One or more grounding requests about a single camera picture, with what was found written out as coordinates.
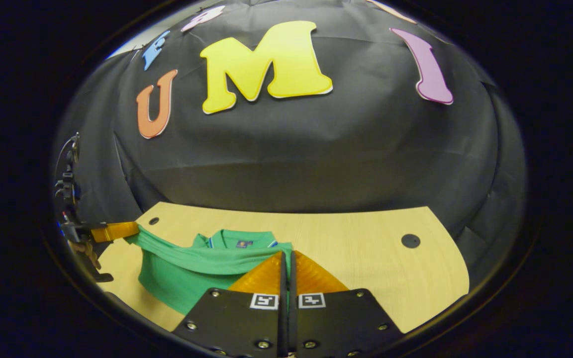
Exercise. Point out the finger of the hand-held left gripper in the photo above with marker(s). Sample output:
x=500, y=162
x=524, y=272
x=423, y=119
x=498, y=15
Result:
x=115, y=231

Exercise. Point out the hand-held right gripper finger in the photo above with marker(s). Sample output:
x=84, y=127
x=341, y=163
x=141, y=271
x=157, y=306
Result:
x=293, y=308
x=282, y=308

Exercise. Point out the green T-shirt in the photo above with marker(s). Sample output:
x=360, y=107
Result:
x=192, y=271

